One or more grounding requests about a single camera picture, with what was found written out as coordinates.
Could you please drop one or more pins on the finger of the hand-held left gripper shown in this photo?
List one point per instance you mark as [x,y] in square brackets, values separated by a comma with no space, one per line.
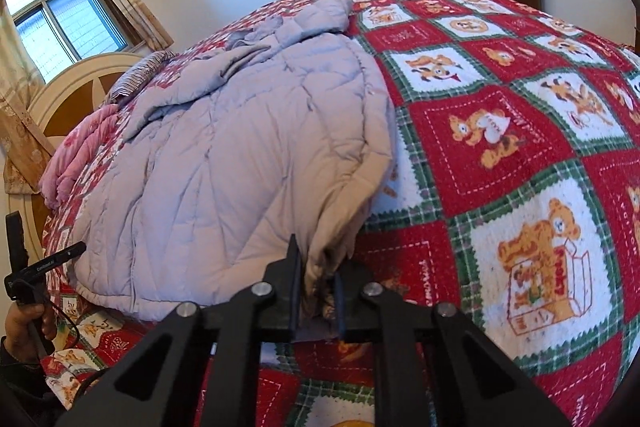
[15,247]
[70,253]

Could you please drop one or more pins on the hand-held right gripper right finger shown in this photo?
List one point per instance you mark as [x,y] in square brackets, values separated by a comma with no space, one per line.
[341,312]

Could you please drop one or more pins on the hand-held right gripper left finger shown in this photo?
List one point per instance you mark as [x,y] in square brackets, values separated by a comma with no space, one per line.
[299,307]

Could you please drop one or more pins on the lilac quilted puffer jacket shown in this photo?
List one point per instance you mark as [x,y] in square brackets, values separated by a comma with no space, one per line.
[225,157]

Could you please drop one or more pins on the person's left forearm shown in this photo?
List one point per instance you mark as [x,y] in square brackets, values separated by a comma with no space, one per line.
[20,387]

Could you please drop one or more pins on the person's left hand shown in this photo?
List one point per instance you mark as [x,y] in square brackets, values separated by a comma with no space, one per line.
[25,324]

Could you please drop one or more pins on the pink folded blanket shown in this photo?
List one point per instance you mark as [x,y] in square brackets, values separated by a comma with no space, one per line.
[75,157]

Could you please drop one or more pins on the cream and wood headboard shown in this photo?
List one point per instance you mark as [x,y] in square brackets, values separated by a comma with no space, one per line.
[65,107]

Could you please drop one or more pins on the striped pillow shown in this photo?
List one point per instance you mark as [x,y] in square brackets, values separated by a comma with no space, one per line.
[140,74]

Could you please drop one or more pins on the red printed bear bedspread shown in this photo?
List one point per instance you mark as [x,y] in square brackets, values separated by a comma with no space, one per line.
[500,157]

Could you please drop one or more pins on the window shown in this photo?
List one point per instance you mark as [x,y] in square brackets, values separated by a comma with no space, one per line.
[65,12]

